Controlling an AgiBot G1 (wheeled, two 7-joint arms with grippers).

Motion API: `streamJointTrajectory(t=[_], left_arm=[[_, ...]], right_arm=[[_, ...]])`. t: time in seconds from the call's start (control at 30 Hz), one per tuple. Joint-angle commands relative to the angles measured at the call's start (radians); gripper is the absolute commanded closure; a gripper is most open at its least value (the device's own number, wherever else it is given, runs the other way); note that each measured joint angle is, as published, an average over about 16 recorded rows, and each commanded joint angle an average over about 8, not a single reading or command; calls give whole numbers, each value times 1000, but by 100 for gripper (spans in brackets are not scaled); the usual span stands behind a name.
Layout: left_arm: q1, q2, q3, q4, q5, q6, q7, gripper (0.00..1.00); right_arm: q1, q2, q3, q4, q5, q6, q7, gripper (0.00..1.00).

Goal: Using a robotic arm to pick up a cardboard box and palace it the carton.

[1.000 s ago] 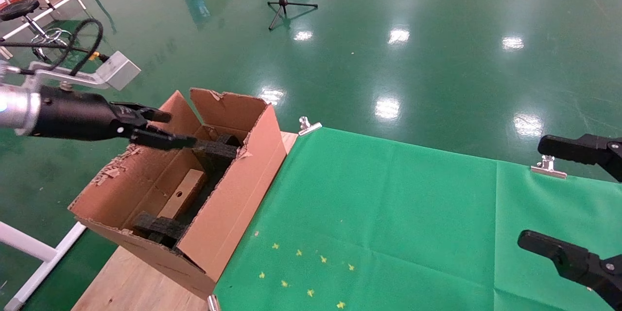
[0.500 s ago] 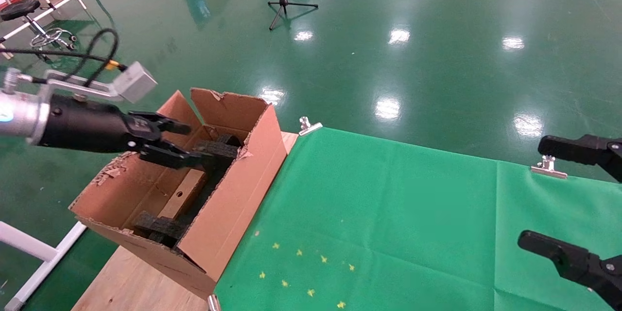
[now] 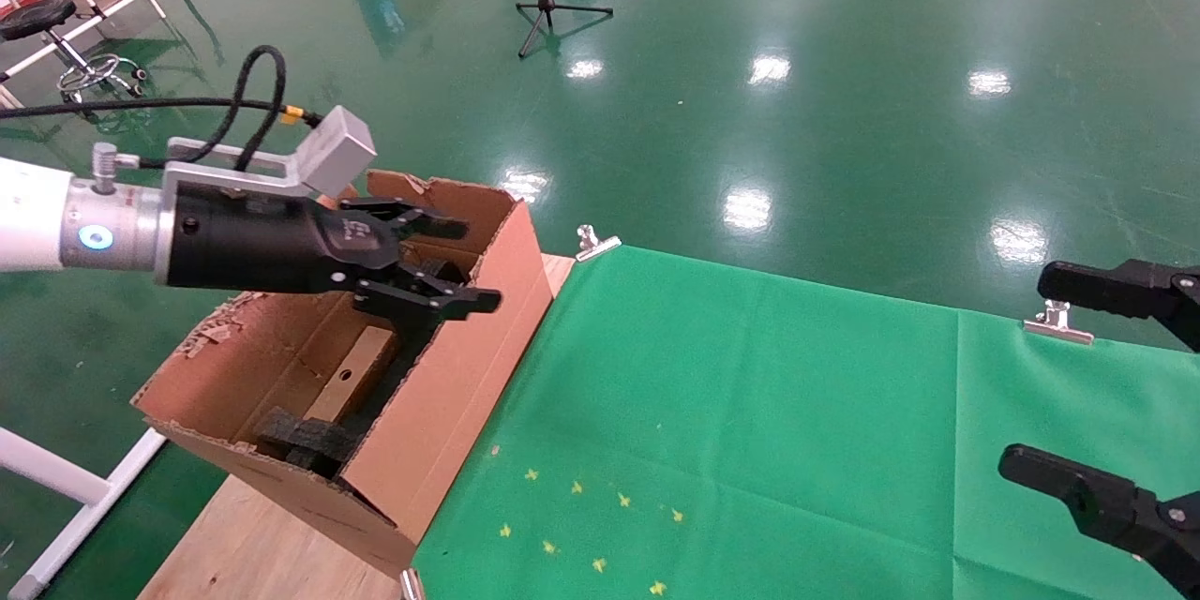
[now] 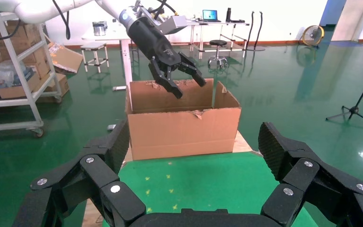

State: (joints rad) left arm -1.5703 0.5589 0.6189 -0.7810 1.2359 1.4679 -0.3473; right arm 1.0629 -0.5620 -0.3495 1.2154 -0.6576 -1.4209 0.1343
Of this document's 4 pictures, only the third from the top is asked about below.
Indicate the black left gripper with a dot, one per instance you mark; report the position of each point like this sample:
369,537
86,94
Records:
253,239

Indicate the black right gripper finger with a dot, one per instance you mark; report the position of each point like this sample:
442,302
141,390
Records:
1116,506
1125,286

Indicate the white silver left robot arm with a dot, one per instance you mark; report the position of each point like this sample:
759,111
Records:
37,216

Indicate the large open cardboard carton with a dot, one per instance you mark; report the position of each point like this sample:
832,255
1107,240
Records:
450,394

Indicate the black foam padding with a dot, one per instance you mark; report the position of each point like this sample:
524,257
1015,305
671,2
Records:
309,436

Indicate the green table cloth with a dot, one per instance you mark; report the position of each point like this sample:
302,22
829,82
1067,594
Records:
797,441

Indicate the white tube rack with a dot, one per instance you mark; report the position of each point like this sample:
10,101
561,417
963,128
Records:
94,7

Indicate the black round stool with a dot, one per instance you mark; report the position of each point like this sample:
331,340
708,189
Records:
37,19

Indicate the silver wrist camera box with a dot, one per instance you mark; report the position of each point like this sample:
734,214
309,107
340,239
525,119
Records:
333,150

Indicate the white table frame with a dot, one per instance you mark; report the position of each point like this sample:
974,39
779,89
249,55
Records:
56,478

